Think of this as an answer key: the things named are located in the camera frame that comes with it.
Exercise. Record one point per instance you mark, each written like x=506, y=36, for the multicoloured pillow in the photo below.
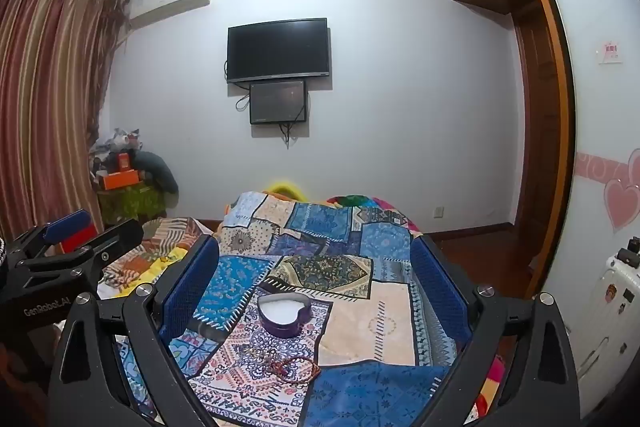
x=352, y=200

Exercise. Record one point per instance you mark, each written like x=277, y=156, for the purple heart-shaped jewelry box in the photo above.
x=280, y=328

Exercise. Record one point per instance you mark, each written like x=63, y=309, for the flat orange box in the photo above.
x=119, y=181

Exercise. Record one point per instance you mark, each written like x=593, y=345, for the black wall television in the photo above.
x=277, y=49

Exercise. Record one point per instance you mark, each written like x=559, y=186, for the red yellow fleece blanket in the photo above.
x=492, y=384

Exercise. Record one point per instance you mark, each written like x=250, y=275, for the striped red curtain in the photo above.
x=40, y=82

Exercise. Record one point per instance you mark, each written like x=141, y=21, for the small black wall monitor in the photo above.
x=277, y=102

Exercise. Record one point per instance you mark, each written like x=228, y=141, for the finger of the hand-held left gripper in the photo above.
x=117, y=239
x=67, y=224

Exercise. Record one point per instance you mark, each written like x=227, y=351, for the red box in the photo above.
x=79, y=240

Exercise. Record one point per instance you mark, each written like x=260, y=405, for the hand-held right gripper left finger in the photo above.
x=200, y=279

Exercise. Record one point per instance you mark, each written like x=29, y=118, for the wooden bed frame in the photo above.
x=205, y=224

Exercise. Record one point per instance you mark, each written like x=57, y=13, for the brown striped blanket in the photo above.
x=167, y=231

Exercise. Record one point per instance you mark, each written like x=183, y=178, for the white suitcase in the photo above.
x=615, y=307

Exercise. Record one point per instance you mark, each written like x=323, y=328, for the yellow quilt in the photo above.
x=150, y=264

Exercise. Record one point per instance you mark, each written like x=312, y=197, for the white wall socket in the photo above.
x=438, y=211

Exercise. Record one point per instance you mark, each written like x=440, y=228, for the yellow pillow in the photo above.
x=286, y=190

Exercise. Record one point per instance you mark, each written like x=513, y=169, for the pink paper sticker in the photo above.
x=610, y=53

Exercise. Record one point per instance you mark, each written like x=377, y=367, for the pile of small toys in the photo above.
x=117, y=142

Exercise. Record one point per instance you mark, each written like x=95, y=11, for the patchwork printed blanket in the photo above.
x=350, y=257

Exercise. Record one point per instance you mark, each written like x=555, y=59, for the dark red cloth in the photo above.
x=22, y=372

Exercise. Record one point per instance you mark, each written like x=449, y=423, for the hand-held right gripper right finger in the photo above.
x=440, y=292

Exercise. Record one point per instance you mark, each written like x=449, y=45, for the small upright orange box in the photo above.
x=125, y=162

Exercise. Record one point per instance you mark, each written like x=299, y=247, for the green box with clutter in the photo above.
x=130, y=204

